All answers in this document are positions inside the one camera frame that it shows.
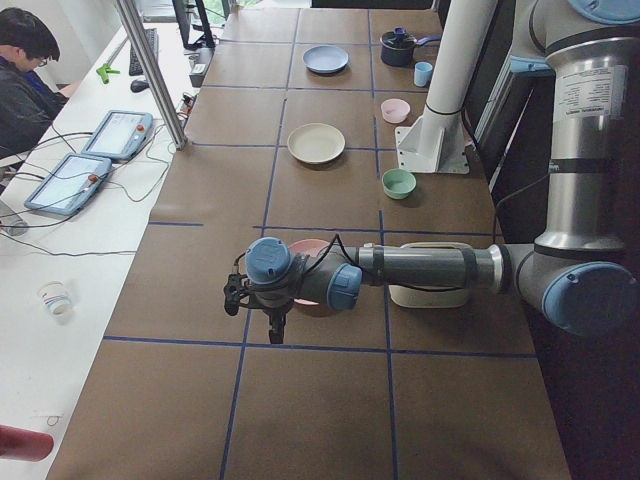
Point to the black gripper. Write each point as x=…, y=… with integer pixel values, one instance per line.
x=273, y=312

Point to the pink plate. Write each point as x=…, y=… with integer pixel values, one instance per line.
x=311, y=247

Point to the blue plate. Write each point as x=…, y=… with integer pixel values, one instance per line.
x=325, y=59

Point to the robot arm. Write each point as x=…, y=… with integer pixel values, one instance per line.
x=569, y=273

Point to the cream toaster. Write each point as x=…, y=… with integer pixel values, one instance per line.
x=428, y=297

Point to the green bowl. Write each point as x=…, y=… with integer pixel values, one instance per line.
x=398, y=183

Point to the cream plate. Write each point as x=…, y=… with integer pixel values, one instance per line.
x=316, y=143

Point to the paper cup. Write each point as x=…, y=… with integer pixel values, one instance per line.
x=56, y=300

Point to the pink bowl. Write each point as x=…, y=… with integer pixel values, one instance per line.
x=395, y=110

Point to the upper teach pendant tablet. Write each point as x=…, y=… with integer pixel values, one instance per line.
x=120, y=135

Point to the teach pendant tablet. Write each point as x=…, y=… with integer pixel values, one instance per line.
x=120, y=135
x=70, y=185

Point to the lower teach pendant tablet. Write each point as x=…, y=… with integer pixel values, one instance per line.
x=70, y=185

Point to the red cylinder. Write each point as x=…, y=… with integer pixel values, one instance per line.
x=25, y=445

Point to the light blue cup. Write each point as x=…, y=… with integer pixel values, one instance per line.
x=422, y=73

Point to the dark blue pot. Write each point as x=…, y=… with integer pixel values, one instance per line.
x=397, y=46

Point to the seated person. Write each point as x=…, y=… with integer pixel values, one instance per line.
x=28, y=105

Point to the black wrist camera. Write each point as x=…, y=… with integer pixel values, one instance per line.
x=234, y=291

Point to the white camera post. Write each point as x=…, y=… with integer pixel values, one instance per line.
x=435, y=143

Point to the aluminium frame post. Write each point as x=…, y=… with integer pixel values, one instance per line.
x=135, y=31

